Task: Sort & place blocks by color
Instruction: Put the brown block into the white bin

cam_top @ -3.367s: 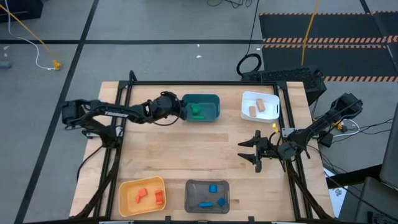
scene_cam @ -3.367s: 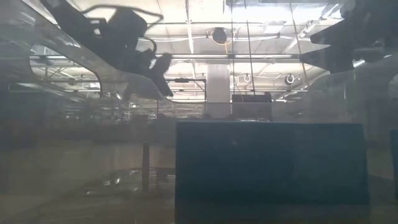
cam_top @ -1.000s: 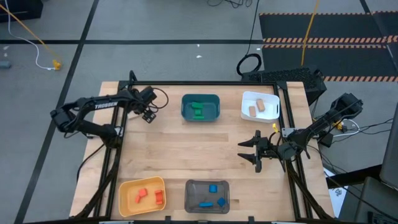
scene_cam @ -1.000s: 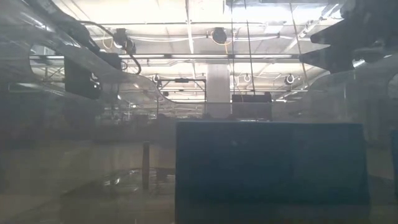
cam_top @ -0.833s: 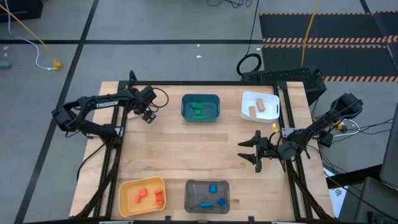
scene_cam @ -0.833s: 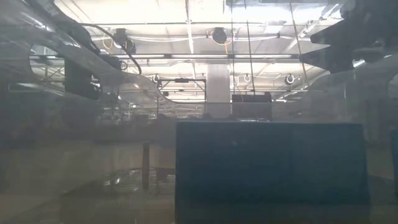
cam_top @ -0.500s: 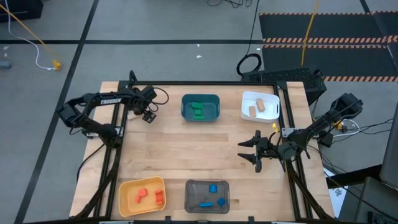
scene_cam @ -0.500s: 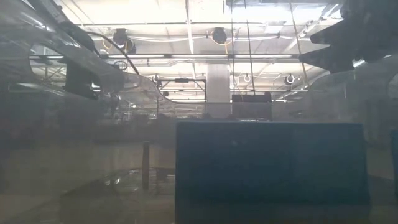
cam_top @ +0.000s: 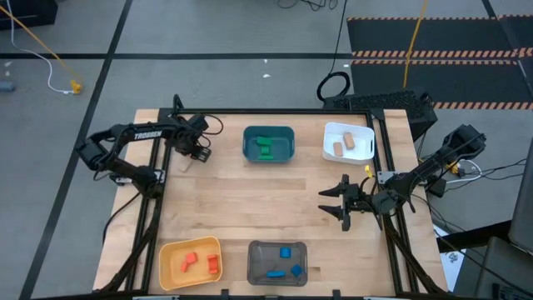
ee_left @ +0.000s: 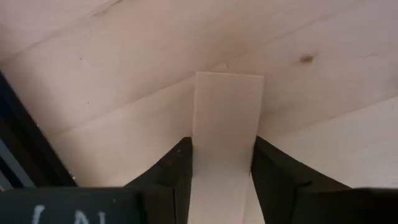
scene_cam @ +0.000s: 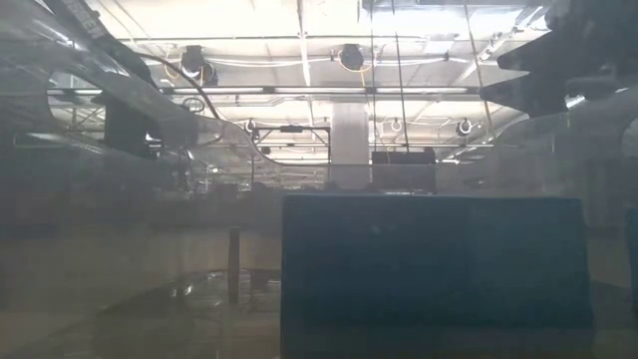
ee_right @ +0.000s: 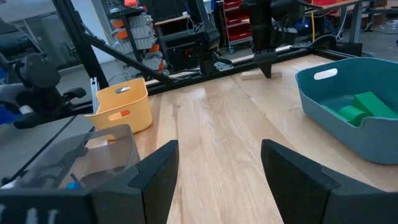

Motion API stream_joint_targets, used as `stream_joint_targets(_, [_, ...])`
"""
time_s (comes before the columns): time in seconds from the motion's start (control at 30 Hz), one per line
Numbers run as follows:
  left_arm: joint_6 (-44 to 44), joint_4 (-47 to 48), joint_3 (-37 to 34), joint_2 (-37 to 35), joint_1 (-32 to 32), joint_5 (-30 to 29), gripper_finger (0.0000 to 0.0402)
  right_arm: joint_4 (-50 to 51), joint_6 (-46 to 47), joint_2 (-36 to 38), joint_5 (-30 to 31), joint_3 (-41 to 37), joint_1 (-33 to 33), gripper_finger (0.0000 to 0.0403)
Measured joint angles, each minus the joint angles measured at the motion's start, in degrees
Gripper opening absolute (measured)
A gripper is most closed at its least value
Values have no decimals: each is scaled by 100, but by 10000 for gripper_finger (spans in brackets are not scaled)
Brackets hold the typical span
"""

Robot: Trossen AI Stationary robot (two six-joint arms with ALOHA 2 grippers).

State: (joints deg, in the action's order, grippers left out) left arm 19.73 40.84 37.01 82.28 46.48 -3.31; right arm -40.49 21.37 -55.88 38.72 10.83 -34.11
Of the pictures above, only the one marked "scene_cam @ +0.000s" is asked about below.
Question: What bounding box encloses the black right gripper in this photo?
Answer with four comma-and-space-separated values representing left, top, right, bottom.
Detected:
479, 0, 638, 119

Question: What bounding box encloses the long blue rectangular block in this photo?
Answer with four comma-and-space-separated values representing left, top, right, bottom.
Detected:
280, 192, 595, 359

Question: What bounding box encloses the black hanging monitor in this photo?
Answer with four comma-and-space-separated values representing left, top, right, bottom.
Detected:
371, 149, 439, 194

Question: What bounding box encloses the white square pillar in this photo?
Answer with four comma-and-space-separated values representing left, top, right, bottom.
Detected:
329, 102, 373, 190

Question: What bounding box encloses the long ceiling light strip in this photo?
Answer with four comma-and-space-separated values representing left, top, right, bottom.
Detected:
47, 86, 482, 97

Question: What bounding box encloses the grey translucent plastic bin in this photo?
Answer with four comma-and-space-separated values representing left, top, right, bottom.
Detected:
0, 0, 638, 359

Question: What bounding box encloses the black ceiling cord reel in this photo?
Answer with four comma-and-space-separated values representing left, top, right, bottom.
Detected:
339, 43, 366, 72
179, 44, 219, 87

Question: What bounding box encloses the black rectangular rack frame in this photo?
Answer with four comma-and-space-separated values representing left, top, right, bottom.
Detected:
252, 124, 333, 164

